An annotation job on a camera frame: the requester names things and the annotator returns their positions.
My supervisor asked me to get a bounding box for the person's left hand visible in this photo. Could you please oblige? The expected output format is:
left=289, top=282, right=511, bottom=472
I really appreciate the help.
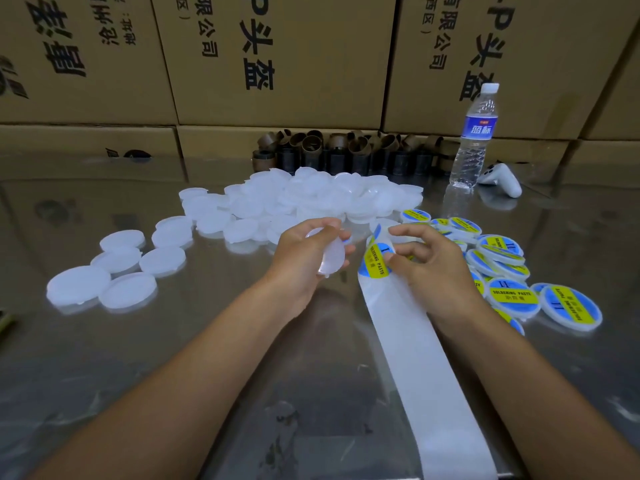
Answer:
left=265, top=217, right=356, bottom=318

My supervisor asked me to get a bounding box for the person's right hand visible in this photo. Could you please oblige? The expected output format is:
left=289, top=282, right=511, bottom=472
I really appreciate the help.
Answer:
left=388, top=223, right=493, bottom=334

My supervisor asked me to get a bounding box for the pile of white plastic lids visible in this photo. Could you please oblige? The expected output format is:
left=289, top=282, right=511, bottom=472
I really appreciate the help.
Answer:
left=46, top=167, right=426, bottom=316

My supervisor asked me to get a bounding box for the sticker roll with backing strip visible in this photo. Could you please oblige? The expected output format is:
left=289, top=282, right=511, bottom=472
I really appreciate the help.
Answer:
left=357, top=219, right=499, bottom=480

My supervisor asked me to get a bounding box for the person's left forearm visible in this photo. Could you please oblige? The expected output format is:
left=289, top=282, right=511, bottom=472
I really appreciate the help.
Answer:
left=30, top=285, right=296, bottom=480

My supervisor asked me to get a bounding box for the person's right forearm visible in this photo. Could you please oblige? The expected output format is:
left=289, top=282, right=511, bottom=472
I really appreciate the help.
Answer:
left=458, top=303, right=640, bottom=480

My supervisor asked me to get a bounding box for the white handheld controller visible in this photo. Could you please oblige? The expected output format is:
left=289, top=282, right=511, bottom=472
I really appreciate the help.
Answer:
left=478, top=163, right=523, bottom=199

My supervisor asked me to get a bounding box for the row of dark cardboard tubes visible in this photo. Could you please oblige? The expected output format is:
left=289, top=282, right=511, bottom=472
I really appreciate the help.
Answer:
left=253, top=131, right=461, bottom=178

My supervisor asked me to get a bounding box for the clear plastic water bottle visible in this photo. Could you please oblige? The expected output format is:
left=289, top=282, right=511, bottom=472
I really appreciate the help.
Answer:
left=448, top=83, right=500, bottom=192

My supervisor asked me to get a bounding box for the stack of brown cardboard boxes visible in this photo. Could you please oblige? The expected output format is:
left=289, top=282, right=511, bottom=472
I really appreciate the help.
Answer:
left=0, top=0, right=640, bottom=164

